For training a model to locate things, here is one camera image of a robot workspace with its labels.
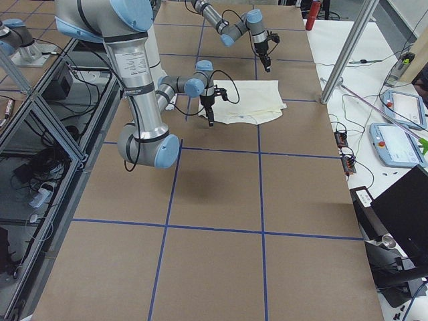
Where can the aluminium frame post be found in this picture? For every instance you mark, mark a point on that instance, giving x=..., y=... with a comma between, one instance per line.
x=356, y=31

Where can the red cylinder bottle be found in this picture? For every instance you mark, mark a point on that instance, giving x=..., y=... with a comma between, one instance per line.
x=312, y=15

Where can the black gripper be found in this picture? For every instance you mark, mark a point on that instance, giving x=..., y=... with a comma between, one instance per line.
x=206, y=100
x=260, y=49

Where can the teach pendant tablet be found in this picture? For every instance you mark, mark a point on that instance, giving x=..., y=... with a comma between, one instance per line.
x=394, y=147
x=405, y=108

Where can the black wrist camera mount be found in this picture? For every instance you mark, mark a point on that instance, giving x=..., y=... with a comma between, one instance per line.
x=274, y=37
x=222, y=92

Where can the orange black electronics board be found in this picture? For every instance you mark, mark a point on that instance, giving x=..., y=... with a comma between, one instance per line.
x=341, y=139

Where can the black monitor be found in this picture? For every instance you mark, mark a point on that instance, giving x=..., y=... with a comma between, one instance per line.
x=402, y=209

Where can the near teach pendant tablet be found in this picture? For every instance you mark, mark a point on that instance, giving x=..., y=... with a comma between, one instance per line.
x=394, y=147

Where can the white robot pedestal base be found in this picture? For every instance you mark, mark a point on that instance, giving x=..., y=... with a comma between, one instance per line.
x=156, y=69

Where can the long reacher grabber stick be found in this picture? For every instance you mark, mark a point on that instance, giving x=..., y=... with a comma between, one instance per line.
x=420, y=140

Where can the far teach pendant tablet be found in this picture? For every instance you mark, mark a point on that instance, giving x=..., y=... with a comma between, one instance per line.
x=405, y=108

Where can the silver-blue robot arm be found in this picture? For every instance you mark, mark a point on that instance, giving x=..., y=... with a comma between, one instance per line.
x=231, y=27
x=125, y=30

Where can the green strap wristwatch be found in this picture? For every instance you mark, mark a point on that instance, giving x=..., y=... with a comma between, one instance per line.
x=364, y=61

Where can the clear water bottle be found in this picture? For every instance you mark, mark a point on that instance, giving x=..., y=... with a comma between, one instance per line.
x=399, y=68

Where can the cream long-sleeve cat shirt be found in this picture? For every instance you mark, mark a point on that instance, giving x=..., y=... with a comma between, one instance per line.
x=250, y=101

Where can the black labelled box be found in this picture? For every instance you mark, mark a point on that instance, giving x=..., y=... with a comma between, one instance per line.
x=368, y=220

